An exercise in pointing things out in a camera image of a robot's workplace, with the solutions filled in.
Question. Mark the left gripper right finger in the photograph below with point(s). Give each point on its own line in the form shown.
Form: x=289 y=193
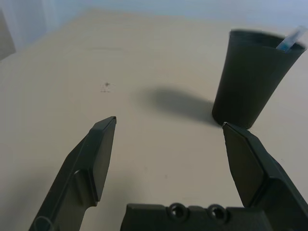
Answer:
x=260 y=168

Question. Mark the black plastic cup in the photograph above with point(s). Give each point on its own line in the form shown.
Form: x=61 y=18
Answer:
x=250 y=84

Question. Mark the black pen with blue cap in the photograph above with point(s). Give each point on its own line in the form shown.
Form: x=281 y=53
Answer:
x=287 y=43

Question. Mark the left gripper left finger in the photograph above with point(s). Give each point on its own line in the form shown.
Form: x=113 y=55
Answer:
x=79 y=168

